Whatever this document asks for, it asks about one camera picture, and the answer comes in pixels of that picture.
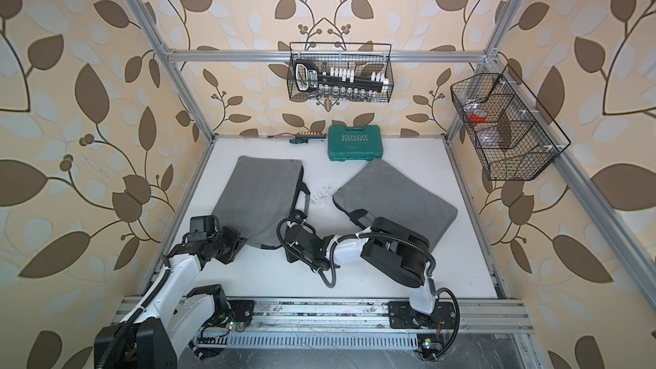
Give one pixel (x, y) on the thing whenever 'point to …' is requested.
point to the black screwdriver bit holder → (305, 137)
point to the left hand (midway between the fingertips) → (242, 234)
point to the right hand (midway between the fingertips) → (288, 244)
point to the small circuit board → (431, 348)
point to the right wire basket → (515, 137)
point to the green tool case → (354, 143)
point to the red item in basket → (475, 118)
